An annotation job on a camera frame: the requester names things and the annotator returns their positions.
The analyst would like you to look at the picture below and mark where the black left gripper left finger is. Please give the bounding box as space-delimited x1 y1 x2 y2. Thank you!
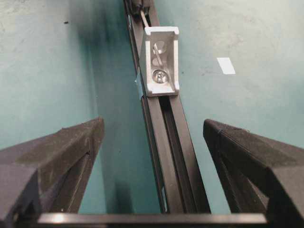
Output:
0 117 105 228

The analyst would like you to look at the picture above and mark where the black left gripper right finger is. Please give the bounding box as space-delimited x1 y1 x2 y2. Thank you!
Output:
203 119 304 228

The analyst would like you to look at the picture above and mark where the white tape label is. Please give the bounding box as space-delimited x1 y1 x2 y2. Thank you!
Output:
217 57 236 75

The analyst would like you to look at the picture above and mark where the long black aluminium rail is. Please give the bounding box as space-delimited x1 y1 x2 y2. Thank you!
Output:
124 0 210 213

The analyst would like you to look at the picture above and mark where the silver corner bracket with hole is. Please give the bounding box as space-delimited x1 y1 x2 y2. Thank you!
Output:
140 27 180 97

